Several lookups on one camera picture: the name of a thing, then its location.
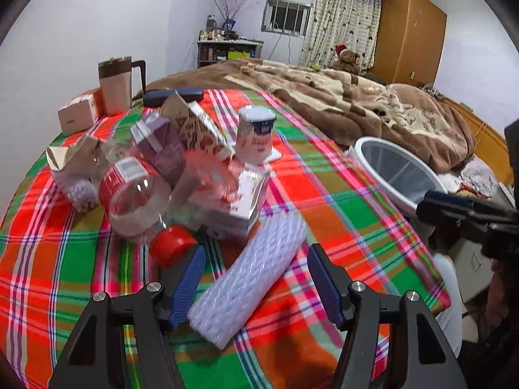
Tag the beige paper bag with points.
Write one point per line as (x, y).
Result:
(82, 159)

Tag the long white foam net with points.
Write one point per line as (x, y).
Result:
(222, 310)

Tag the floral curtain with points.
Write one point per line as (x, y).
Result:
(353, 23)

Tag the strawberry milk carton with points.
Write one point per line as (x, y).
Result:
(231, 215)

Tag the wooden bed frame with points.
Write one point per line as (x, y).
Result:
(490, 146)

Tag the white round trash bin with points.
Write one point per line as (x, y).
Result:
(401, 175)

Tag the white orange cardboard box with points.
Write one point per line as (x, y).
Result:
(82, 112)

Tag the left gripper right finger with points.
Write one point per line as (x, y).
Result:
(419, 354)

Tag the brown patterned blanket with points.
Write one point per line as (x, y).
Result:
(346, 107)

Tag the short white foam net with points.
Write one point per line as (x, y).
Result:
(80, 191)

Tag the teddy bear santa hat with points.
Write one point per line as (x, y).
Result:
(347, 60)

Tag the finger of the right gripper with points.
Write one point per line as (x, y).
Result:
(463, 204)
(469, 225)

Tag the clear plastic cup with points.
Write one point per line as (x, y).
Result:
(213, 178)

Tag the person right hand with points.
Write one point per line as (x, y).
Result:
(502, 298)

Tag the wooden wardrobe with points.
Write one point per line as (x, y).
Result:
(409, 42)

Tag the vase with branches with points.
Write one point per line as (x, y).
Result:
(229, 9)

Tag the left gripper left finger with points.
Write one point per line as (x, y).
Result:
(94, 355)

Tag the clear bottle red cap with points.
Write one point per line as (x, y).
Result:
(138, 203)

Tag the barred window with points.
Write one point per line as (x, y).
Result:
(285, 17)

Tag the plaid tablecloth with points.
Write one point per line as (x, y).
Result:
(54, 258)

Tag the purple drink carton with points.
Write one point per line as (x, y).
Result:
(157, 141)

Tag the white blue yogurt cup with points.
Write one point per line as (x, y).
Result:
(254, 143)

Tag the dark shelf desk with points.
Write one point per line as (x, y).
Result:
(212, 52)

